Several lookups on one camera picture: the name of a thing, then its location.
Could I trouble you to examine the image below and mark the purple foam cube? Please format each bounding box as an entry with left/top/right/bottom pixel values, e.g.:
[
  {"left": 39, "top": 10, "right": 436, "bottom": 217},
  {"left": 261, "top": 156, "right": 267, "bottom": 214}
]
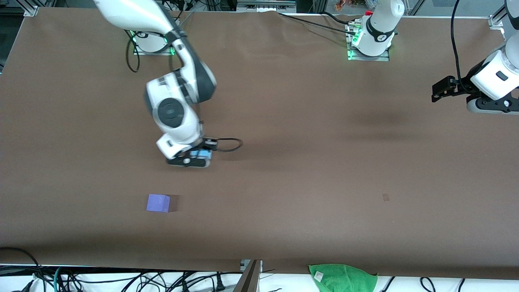
[{"left": 146, "top": 194, "right": 171, "bottom": 213}]

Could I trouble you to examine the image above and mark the brown table cover sheet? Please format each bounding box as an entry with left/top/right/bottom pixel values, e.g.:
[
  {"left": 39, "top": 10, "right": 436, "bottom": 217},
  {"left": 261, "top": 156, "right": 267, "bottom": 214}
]
[{"left": 0, "top": 7, "right": 519, "bottom": 280}]

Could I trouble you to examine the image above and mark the green cloth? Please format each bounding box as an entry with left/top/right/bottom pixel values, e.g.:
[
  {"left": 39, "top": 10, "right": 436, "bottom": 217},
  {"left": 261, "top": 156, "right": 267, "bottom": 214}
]
[{"left": 308, "top": 264, "right": 378, "bottom": 292}]

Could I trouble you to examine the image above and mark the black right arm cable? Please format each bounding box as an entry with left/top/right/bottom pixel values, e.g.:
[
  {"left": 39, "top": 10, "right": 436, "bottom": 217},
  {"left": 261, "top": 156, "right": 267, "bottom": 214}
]
[{"left": 127, "top": 24, "right": 243, "bottom": 153}]

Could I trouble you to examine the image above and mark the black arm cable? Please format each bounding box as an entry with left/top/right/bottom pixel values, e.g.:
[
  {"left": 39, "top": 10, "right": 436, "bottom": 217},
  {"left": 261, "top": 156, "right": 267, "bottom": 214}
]
[
  {"left": 451, "top": 0, "right": 463, "bottom": 84},
  {"left": 127, "top": 24, "right": 243, "bottom": 153}
]

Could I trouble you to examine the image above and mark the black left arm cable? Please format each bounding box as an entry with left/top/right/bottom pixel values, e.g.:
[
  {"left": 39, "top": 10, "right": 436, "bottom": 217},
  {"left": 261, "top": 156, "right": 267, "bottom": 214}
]
[{"left": 451, "top": 0, "right": 463, "bottom": 84}]

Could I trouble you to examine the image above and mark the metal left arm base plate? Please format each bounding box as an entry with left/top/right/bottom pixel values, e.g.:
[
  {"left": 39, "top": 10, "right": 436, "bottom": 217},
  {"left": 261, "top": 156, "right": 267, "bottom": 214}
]
[{"left": 346, "top": 20, "right": 392, "bottom": 62}]

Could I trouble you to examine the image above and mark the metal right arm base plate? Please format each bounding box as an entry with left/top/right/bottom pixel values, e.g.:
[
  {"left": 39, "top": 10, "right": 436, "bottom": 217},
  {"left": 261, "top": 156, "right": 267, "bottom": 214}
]
[{"left": 132, "top": 32, "right": 176, "bottom": 56}]

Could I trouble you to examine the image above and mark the short black table cable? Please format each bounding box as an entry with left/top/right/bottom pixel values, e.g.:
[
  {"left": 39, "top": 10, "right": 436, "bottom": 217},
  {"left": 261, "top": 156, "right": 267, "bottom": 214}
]
[{"left": 320, "top": 11, "right": 357, "bottom": 26}]

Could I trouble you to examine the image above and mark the black cable with plug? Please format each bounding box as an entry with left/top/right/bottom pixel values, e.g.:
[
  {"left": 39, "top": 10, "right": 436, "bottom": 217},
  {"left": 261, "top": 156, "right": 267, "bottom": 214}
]
[{"left": 182, "top": 271, "right": 244, "bottom": 292}]

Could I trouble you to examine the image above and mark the grey metal post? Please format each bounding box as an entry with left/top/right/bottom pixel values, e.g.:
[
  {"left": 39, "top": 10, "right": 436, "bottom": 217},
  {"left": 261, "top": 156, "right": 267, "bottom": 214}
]
[{"left": 233, "top": 260, "right": 264, "bottom": 292}]

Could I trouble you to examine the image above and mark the long black table cable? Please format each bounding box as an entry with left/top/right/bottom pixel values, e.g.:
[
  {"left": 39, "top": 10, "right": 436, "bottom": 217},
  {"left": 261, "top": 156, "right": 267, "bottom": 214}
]
[{"left": 277, "top": 11, "right": 357, "bottom": 36}]

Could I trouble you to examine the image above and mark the aluminium frame crossbar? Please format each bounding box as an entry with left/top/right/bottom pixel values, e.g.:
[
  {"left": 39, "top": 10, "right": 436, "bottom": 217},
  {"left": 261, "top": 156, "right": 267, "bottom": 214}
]
[{"left": 237, "top": 0, "right": 297, "bottom": 13}]

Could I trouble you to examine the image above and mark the teal cable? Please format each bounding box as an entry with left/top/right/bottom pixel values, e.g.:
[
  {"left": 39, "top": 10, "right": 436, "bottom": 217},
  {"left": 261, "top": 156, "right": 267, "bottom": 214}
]
[{"left": 51, "top": 266, "right": 68, "bottom": 292}]

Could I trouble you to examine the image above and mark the black looped floor cable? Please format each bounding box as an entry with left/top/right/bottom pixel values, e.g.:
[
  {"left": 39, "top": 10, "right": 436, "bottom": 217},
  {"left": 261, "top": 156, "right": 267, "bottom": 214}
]
[{"left": 0, "top": 247, "right": 46, "bottom": 292}]

